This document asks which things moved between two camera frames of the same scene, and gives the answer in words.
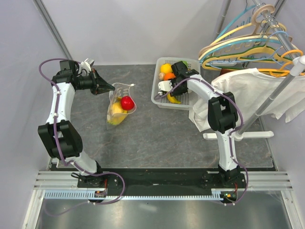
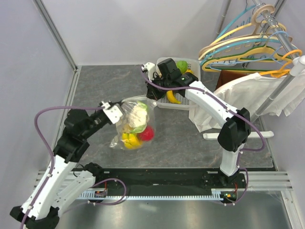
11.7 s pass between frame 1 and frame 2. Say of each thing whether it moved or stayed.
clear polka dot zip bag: moved
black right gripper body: moved
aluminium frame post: stayed
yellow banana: stayed
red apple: moved
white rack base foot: stayed
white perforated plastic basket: stayed
